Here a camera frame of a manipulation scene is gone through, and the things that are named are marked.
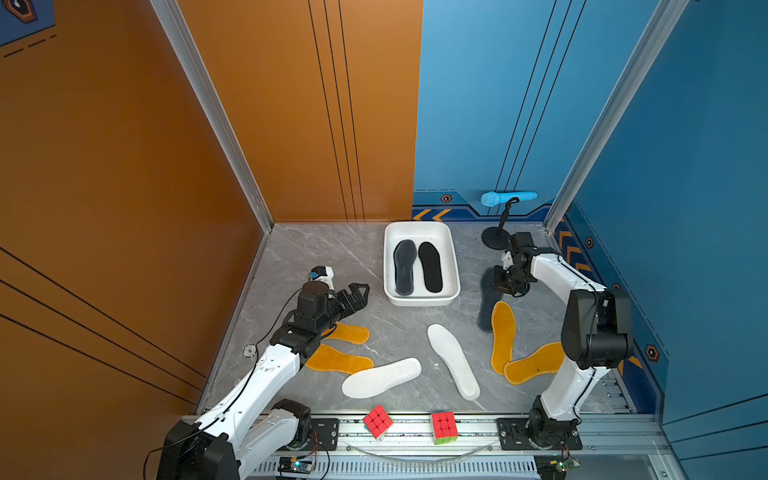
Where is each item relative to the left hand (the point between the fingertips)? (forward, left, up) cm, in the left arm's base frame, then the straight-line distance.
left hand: (361, 288), depth 82 cm
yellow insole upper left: (-6, +5, -17) cm, 18 cm away
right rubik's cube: (-31, -21, -12) cm, 40 cm away
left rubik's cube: (-30, -5, -12) cm, 33 cm away
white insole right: (-12, -26, -17) cm, 33 cm away
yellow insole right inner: (-2, -43, -16) cm, 46 cm away
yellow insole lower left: (-13, +11, -16) cm, 24 cm away
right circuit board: (-38, -48, -18) cm, 64 cm away
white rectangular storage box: (+20, -18, -15) cm, 31 cm away
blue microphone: (+30, -40, +7) cm, 50 cm away
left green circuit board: (-38, +15, -18) cm, 45 cm away
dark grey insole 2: (+8, -41, -17) cm, 45 cm away
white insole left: (-20, -1, -16) cm, 26 cm away
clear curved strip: (-37, -13, -18) cm, 43 cm away
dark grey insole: (+23, -12, -15) cm, 30 cm away
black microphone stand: (+35, -49, -16) cm, 62 cm away
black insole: (+23, -22, -16) cm, 35 cm away
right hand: (+9, -42, -12) cm, 44 cm away
